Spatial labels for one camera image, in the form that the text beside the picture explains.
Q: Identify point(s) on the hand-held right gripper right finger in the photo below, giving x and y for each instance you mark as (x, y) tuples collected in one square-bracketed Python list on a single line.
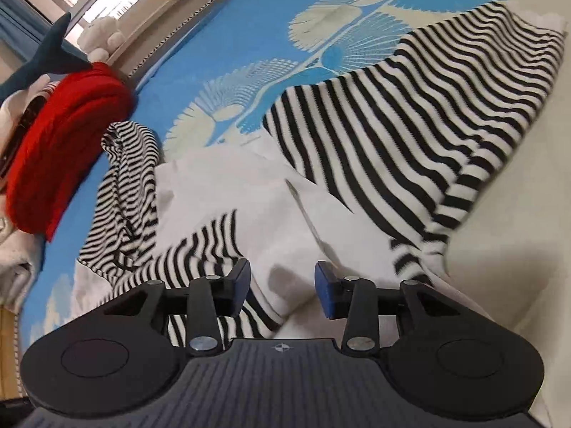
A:
[(324, 293)]

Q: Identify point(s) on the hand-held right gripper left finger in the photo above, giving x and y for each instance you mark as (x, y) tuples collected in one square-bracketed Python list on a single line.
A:
[(241, 286)]

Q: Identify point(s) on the fine striped black white garment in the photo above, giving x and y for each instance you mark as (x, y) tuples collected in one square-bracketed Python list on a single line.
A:
[(129, 178)]

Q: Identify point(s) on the wide striped black white shirt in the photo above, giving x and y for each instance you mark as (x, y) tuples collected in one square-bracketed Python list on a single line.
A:
[(392, 120)]

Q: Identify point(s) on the red knitted cushion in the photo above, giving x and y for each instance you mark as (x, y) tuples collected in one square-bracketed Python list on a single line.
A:
[(67, 133)]

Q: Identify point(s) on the white crumpled clothing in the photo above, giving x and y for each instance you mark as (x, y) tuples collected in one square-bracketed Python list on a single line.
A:
[(13, 240)]

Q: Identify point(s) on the blue cream printed blanket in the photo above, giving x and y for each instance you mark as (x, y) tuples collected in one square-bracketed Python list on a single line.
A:
[(200, 53)]

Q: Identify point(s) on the white plush toy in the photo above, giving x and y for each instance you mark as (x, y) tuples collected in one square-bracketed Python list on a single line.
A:
[(100, 35)]

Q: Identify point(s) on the dark blue shark plush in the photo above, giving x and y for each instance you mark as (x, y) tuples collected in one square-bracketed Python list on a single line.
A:
[(40, 62)]

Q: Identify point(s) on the blue curtain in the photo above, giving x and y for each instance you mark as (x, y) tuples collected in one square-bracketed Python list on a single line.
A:
[(18, 13)]

